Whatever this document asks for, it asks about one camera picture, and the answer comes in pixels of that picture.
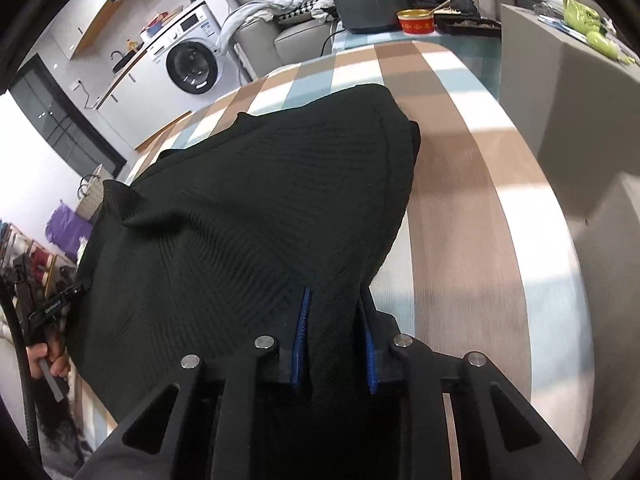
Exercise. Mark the dark glass door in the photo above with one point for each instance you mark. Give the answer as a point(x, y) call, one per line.
point(60, 120)

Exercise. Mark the white upper kitchen cabinets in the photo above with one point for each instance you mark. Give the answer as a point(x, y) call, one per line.
point(75, 15)

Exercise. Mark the black kitchen faucet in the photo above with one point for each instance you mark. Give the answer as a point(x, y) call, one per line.
point(117, 55)

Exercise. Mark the houndstooth pillow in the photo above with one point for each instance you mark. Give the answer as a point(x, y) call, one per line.
point(300, 10)

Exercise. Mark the white lower kitchen cabinets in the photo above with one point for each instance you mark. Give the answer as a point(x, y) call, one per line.
point(145, 90)

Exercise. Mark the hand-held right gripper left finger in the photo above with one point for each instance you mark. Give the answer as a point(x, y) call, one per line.
point(300, 345)

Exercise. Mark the black knit sweater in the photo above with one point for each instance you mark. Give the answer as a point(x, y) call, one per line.
point(250, 210)

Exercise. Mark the red bowl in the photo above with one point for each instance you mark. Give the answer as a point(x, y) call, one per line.
point(415, 24)

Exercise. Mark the black rice cooker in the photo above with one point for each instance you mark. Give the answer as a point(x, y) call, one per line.
point(370, 7)

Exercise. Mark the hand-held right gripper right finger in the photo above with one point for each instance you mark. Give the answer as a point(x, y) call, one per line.
point(369, 360)

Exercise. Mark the white kitchen cabinets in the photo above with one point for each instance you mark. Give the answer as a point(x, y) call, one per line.
point(145, 90)
point(75, 15)

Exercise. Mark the pale grey garment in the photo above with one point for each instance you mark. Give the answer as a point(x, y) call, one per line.
point(322, 5)

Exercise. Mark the grey sofa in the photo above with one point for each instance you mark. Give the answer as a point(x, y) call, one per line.
point(300, 40)

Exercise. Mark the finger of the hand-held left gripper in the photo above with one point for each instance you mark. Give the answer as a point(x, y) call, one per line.
point(74, 291)

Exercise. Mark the green toy figure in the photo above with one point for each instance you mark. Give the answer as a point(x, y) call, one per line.
point(580, 12)

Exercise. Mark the black food tray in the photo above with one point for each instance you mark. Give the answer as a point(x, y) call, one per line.
point(465, 25)

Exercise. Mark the red container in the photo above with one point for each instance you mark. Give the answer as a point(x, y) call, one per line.
point(157, 21)

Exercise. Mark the light grey hoodie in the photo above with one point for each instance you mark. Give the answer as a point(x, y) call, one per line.
point(245, 15)

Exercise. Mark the purple bag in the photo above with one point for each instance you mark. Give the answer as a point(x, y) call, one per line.
point(65, 230)

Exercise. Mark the person's left hand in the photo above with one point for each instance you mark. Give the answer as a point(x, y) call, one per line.
point(60, 360)

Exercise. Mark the person's left forearm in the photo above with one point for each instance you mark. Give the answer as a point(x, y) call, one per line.
point(55, 425)

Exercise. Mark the glass coffee table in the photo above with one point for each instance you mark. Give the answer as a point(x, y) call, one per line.
point(475, 55)

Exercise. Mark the tall grey side cabinet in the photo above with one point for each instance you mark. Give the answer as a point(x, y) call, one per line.
point(560, 100)

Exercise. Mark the low grey side cabinet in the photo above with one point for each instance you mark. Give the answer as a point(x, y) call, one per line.
point(610, 285)

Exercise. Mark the yellow bottle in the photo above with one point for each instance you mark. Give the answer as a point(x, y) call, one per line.
point(132, 46)

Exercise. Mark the white washing machine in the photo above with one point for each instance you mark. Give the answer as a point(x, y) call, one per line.
point(192, 67)

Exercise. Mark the woven laundry basket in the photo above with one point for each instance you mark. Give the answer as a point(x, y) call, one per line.
point(92, 200)

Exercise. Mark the wooden shoe rack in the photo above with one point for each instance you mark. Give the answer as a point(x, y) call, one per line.
point(60, 259)

